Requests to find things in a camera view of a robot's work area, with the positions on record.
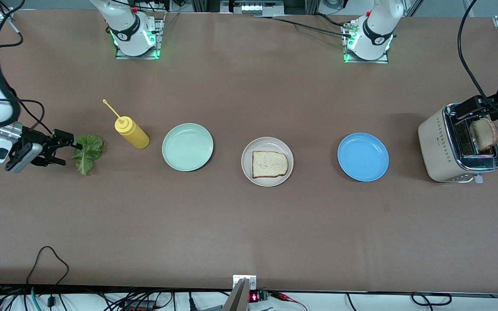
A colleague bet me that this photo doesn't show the yellow squeeze bottle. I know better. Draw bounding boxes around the yellow squeeze bottle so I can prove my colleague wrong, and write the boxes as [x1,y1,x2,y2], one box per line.
[103,99,150,149]

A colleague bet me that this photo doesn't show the aluminium bar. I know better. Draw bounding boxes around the aluminium bar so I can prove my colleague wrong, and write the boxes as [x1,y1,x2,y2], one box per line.
[222,278,250,311]

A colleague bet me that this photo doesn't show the pale green plate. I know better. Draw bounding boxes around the pale green plate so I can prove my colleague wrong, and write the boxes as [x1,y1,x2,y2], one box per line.
[162,123,214,172]

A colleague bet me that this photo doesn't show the black cable across table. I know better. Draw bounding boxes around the black cable across table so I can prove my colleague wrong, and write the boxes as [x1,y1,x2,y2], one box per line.
[253,16,353,39]

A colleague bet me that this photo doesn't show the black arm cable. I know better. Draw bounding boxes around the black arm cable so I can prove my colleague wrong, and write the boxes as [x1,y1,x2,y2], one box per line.
[0,0,56,135]
[457,0,498,115]

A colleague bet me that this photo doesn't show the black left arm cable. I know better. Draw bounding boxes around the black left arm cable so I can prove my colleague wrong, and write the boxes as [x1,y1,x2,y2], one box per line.
[457,0,498,115]

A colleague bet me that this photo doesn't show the thin black looped cable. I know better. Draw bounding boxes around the thin black looped cable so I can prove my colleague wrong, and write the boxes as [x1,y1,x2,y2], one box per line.
[26,245,70,308]

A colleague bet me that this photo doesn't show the beige plate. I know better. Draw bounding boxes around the beige plate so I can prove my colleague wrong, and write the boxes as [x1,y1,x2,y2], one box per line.
[241,137,294,187]

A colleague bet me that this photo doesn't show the blue plate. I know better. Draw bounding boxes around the blue plate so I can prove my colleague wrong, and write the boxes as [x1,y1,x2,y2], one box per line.
[337,133,389,182]

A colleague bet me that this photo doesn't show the black coiled cable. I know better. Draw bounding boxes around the black coiled cable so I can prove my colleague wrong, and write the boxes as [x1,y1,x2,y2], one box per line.
[411,292,453,306]

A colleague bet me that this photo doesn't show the bread slice with brown crust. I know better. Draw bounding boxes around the bread slice with brown crust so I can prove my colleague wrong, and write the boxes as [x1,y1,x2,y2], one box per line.
[469,117,498,152]
[252,151,289,178]

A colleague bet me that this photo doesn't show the small metal bracket plate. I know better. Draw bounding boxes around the small metal bracket plate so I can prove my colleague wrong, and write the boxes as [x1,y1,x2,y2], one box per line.
[233,275,258,291]

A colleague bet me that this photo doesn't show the red clip lead wires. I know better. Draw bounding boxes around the red clip lead wires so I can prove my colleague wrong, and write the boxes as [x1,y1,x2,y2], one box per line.
[271,292,308,311]

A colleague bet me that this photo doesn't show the green lettuce leaf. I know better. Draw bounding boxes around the green lettuce leaf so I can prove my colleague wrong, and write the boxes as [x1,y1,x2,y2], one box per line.
[72,135,104,175]

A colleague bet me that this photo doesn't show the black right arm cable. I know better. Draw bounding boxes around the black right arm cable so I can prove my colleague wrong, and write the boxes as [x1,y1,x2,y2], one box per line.
[0,0,56,135]

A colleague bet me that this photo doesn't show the beige chrome toaster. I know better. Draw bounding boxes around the beige chrome toaster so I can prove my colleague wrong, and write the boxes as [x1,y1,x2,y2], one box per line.
[418,102,498,184]

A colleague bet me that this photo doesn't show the grey power strip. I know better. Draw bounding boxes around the grey power strip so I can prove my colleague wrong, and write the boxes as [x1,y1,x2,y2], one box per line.
[220,0,285,16]

